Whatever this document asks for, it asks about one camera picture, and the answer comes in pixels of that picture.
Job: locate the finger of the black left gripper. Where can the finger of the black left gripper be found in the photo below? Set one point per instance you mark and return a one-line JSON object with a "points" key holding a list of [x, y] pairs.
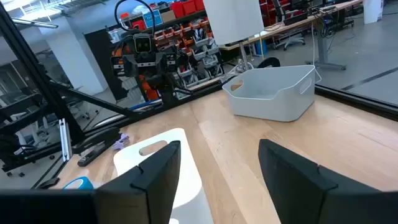
{"points": [[164, 63], [129, 65]]}

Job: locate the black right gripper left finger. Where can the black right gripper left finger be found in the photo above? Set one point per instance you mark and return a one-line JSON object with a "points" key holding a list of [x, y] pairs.
{"points": [[140, 199]]}

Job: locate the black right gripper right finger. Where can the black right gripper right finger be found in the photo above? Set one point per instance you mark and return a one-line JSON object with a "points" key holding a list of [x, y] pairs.
{"points": [[298, 193]]}

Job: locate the light blue tape roll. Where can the light blue tape roll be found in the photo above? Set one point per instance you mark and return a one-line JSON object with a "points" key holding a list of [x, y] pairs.
{"points": [[81, 183]]}

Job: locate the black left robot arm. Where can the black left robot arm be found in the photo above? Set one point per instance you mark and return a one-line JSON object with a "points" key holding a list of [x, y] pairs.
{"points": [[164, 88]]}

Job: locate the white plastic bin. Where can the white plastic bin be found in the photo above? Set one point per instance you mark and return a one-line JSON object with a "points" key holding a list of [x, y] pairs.
{"points": [[186, 174]]}

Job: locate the white shade table lamp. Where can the white shade table lamp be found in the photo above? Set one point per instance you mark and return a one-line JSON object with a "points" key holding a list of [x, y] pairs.
{"points": [[233, 21]]}

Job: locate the black table clamp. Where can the black table clamp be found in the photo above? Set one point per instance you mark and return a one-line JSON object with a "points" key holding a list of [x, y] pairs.
{"points": [[49, 183]]}

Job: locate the light grey plastic bin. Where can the light grey plastic bin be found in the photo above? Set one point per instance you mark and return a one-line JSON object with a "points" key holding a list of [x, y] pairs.
{"points": [[270, 102]]}

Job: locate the grey office chair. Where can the grey office chair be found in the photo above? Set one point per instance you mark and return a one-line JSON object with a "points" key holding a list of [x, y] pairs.
{"points": [[292, 40]]}

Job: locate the wooden background desk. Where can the wooden background desk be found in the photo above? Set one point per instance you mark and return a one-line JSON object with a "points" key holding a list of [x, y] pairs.
{"points": [[289, 26]]}

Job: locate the white cylindrical bin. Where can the white cylindrical bin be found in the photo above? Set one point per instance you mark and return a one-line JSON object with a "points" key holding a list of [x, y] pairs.
{"points": [[373, 11]]}

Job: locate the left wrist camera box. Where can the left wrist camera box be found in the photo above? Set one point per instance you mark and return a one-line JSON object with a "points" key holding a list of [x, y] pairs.
{"points": [[142, 43]]}

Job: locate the black aluminium rig frame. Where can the black aluminium rig frame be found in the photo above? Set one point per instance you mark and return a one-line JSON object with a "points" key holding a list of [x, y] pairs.
{"points": [[37, 77]]}

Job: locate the silver aluminium bracket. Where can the silver aluminium bracket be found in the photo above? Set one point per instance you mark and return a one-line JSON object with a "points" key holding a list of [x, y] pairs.
{"points": [[65, 140]]}

